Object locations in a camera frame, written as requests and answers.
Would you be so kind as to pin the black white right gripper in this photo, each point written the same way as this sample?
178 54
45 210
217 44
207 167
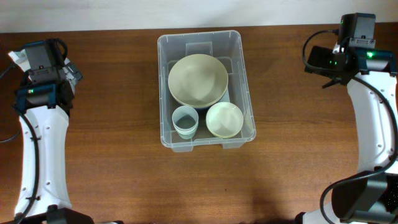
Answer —
321 55

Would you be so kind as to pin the clear plastic storage container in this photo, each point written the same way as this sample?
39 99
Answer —
226 46

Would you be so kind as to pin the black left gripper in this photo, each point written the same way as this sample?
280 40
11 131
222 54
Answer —
73 71

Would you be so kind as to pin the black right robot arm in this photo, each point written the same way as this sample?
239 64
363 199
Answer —
370 196

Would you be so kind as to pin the white plastic cup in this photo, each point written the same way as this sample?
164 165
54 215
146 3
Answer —
186 130

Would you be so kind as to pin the white plastic bowl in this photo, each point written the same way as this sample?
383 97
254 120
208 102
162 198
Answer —
224 118

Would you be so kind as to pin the green plastic cup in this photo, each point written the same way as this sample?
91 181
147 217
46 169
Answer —
186 135

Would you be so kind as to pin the yellow plastic bowl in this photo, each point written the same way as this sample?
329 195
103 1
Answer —
224 136

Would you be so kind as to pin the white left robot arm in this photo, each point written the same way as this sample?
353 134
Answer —
44 196

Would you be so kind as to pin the dark blue plastic plate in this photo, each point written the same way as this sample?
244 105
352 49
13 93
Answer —
202 108

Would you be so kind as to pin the beige plate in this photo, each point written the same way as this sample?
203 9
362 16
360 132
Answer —
198 80

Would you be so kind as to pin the grey plastic cup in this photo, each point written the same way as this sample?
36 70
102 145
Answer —
185 117

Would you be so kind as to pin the white paper label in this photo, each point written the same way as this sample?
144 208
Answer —
225 97

